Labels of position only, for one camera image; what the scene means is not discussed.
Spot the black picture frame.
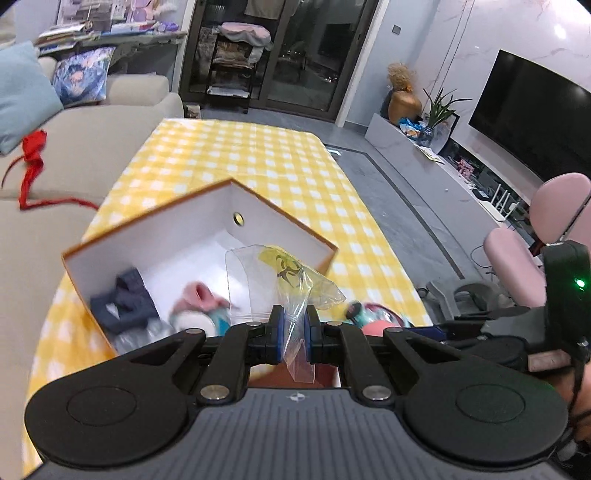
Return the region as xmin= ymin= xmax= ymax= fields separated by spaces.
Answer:
xmin=436 ymin=113 xmax=461 ymax=157

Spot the pink plush cushion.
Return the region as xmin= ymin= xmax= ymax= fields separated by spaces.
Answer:
xmin=219 ymin=21 xmax=274 ymax=48

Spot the glass sliding door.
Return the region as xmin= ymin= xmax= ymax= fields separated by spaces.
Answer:
xmin=180 ymin=0 xmax=385 ymax=128

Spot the grey television cabinet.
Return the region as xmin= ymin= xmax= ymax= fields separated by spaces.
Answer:
xmin=367 ymin=113 xmax=546 ymax=241

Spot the navy cloth bag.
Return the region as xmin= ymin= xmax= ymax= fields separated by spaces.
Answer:
xmin=89 ymin=268 xmax=160 ymax=333

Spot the yellow checked tablecloth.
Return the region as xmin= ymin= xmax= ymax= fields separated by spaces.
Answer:
xmin=23 ymin=117 xmax=435 ymax=467

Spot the red ribbon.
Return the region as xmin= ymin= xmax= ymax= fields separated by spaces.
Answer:
xmin=0 ymin=130 xmax=100 ymax=211

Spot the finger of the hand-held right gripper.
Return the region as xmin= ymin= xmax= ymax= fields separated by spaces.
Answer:
xmin=431 ymin=320 xmax=491 ymax=345

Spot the pink grey office chair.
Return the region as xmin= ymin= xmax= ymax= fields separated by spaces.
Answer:
xmin=425 ymin=173 xmax=591 ymax=324

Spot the peach makeup sponge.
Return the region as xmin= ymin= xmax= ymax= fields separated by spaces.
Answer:
xmin=360 ymin=320 xmax=402 ymax=339

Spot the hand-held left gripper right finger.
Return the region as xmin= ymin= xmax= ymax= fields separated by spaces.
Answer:
xmin=304 ymin=305 xmax=468 ymax=407

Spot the white teal plush toy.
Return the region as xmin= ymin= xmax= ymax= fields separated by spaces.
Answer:
xmin=168 ymin=281 xmax=242 ymax=337

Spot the black metal rack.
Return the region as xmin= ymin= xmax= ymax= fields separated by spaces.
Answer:
xmin=205 ymin=21 xmax=274 ymax=114

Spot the gold vase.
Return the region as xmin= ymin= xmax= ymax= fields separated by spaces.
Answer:
xmin=388 ymin=90 xmax=422 ymax=126

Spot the green potted plant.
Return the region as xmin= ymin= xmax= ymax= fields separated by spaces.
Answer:
xmin=422 ymin=88 xmax=472 ymax=136

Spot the pile of magazines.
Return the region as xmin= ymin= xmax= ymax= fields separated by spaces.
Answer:
xmin=34 ymin=23 xmax=99 ymax=51

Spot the light blue cushion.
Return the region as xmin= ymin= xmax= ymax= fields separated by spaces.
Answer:
xmin=0 ymin=41 xmax=64 ymax=155

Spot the printed blue cushion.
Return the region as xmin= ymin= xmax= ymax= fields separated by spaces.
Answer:
xmin=52 ymin=46 xmax=117 ymax=107

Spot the orange cardboard box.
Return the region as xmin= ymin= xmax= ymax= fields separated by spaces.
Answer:
xmin=61 ymin=178 xmax=339 ymax=358

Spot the clear plastic zip bag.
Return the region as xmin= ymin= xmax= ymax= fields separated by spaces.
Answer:
xmin=225 ymin=244 xmax=347 ymax=385

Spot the teal plush goggle pouch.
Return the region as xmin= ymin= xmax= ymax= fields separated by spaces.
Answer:
xmin=344 ymin=300 xmax=411 ymax=329

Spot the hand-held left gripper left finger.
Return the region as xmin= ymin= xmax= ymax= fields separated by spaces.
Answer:
xmin=115 ymin=305 xmax=284 ymax=407

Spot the dried flower bunch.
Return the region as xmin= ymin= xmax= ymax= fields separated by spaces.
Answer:
xmin=387 ymin=62 xmax=419 ymax=93

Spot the black television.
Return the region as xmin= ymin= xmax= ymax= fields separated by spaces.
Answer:
xmin=468 ymin=50 xmax=591 ymax=185

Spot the beige sofa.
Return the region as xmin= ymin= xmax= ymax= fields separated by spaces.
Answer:
xmin=0 ymin=55 xmax=185 ymax=480

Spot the blue snack bag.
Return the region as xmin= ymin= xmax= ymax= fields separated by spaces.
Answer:
xmin=399 ymin=117 xmax=428 ymax=139

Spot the person's right hand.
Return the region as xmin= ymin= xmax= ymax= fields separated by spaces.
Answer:
xmin=549 ymin=360 xmax=591 ymax=444

